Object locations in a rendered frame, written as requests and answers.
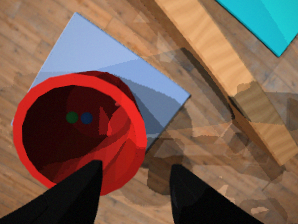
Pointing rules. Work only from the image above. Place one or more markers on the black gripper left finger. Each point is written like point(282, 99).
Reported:
point(73, 201)

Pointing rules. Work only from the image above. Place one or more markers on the red cup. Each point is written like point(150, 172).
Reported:
point(51, 148)

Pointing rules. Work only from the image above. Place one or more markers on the tan long rectangular bar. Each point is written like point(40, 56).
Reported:
point(199, 37)

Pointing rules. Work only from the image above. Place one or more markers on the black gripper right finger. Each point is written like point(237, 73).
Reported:
point(195, 202)

